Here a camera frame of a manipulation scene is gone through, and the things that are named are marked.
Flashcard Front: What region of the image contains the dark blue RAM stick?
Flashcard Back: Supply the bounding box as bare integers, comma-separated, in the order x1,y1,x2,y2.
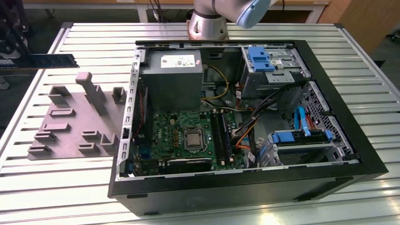
220,110,234,165
0,53,80,70

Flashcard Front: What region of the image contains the black RAM slot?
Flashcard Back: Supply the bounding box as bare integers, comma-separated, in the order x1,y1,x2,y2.
209,109,224,166

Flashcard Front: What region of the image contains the grey parts rack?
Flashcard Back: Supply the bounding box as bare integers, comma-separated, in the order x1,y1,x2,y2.
26,72,129,162

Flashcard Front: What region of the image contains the grey power supply unit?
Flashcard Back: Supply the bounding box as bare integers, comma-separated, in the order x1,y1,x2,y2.
138,49,204,113

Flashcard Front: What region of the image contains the green motherboard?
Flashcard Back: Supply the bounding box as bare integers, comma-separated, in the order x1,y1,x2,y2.
133,109,248,176

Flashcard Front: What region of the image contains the silver CPU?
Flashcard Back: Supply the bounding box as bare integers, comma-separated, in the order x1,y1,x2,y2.
186,133,202,147

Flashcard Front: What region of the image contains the CPU socket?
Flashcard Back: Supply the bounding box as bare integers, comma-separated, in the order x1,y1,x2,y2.
181,126,206,152

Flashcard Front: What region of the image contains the black graphics card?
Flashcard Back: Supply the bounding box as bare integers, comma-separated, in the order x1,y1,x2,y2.
156,156,212,175

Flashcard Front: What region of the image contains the blue plastic drive latch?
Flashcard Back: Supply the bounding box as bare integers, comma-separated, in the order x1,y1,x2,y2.
245,46,276,72

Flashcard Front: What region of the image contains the metal drive cage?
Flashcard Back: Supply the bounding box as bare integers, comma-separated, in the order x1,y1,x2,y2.
240,45,312,99

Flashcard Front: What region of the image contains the black open PC case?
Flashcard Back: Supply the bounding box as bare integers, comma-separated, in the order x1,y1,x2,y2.
108,39,388,216

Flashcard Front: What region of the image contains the white-legged wooden desk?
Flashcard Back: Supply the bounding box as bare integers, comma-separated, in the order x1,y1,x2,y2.
22,0,330,23

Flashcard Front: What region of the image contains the hard disk in blue carrier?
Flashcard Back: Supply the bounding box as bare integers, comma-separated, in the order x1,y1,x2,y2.
269,130,332,147

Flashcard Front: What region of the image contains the metal disk bay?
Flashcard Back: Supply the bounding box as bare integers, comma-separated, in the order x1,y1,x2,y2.
268,142,346,168

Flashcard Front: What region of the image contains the wooden cabinet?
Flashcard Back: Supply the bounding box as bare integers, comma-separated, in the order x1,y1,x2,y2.
317,0,400,55

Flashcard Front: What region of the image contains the black dangling cable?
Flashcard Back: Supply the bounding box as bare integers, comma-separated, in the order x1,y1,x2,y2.
148,0,164,23

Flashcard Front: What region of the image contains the thin red wire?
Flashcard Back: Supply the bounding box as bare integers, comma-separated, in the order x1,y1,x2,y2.
138,89,148,139

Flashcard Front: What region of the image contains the yellow wire bundle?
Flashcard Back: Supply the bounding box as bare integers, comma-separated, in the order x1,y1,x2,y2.
200,65,230,102

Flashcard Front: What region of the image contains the black cable bundle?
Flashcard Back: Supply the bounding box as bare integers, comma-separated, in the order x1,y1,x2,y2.
233,81,310,137

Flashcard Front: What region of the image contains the orange flat wire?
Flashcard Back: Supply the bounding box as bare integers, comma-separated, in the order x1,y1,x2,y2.
234,135,250,150

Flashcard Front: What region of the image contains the blue flat wire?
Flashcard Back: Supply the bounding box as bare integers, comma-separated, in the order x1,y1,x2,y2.
294,106,312,136

